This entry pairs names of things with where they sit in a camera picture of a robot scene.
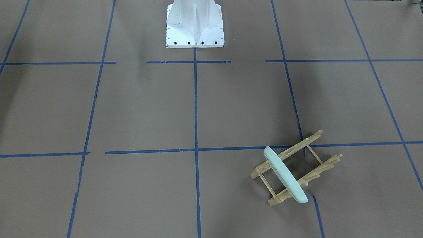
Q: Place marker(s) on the wooden dish rack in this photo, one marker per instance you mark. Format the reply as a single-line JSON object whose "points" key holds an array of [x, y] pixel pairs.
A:
{"points": [[321, 166]]}

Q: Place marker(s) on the pale green ceramic plate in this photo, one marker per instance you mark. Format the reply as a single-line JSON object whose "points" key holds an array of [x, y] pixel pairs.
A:
{"points": [[284, 175]]}

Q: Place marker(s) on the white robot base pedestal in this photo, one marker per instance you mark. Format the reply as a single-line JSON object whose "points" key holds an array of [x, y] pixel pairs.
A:
{"points": [[194, 23]]}

